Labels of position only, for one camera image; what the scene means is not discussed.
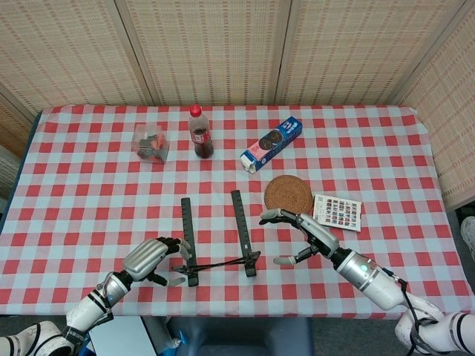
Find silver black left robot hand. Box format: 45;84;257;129
122;237;192;286

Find black folding stand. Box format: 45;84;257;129
171;190;261;287

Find bamboo folding screen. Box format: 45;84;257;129
0;0;475;212

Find flat box with picture grid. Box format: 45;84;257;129
311;193;363;234

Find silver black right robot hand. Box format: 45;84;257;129
259;208;341;266

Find round woven rattan coaster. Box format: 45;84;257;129
264;174;315;222

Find cola bottle with red cap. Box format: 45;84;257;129
188;105;215;159

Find red white checked tablecloth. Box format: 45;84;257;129
0;105;475;320

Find white flat panel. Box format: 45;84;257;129
88;317;159;356

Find clear bag of snacks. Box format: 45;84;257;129
131;122;171;165

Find white shoe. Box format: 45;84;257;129
459;217;475;260

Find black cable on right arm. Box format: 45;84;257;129
381;266;428;356

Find blue cookie box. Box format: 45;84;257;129
239;116;302;174

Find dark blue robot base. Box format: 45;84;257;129
166;317;312;356

